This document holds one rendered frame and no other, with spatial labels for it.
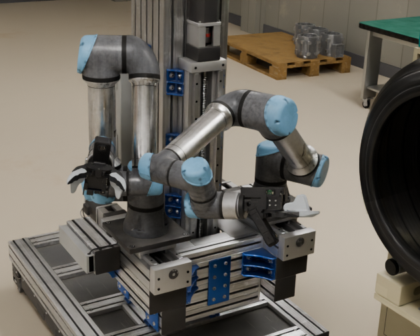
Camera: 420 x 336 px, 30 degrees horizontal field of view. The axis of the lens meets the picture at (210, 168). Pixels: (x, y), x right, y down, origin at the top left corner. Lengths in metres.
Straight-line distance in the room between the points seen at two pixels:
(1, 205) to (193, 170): 2.69
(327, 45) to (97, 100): 5.36
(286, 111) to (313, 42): 5.16
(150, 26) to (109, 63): 0.34
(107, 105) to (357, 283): 1.85
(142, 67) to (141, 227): 0.53
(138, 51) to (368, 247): 2.19
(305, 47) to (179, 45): 4.90
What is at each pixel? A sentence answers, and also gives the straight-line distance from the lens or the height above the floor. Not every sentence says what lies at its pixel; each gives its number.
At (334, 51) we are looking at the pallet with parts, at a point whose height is 0.21.
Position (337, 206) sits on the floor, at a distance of 4.63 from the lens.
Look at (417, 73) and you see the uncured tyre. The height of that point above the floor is 1.43.
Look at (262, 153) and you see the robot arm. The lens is 2.71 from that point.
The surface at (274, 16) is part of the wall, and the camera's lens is 9.08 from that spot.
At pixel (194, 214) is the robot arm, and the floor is 0.97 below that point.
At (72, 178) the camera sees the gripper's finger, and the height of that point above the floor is 1.08.
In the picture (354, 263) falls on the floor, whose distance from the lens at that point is 4.01.
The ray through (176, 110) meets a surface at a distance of 2.65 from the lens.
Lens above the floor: 1.86
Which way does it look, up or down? 21 degrees down
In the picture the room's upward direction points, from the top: 2 degrees clockwise
